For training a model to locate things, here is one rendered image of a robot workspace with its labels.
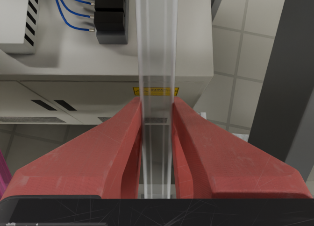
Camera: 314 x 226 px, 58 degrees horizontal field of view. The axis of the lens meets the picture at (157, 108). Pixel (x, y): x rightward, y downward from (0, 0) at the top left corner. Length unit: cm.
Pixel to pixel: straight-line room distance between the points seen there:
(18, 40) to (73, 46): 9
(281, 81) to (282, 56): 2
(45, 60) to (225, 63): 82
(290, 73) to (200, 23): 36
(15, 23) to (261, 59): 96
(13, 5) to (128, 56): 20
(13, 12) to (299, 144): 47
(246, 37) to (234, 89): 23
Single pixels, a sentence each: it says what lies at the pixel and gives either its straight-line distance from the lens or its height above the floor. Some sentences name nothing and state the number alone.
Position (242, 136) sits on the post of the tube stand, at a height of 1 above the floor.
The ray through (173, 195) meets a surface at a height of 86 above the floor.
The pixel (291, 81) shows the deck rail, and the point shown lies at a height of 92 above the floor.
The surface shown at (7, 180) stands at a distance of 23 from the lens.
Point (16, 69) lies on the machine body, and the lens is 55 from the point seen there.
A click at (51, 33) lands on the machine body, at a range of 55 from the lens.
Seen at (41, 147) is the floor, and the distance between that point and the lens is 117.
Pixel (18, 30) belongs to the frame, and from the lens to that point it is 52.
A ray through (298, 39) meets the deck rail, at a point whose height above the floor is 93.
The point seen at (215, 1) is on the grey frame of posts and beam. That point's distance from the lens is 66.
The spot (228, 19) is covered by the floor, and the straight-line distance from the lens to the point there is 128.
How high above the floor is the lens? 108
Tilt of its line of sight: 78 degrees down
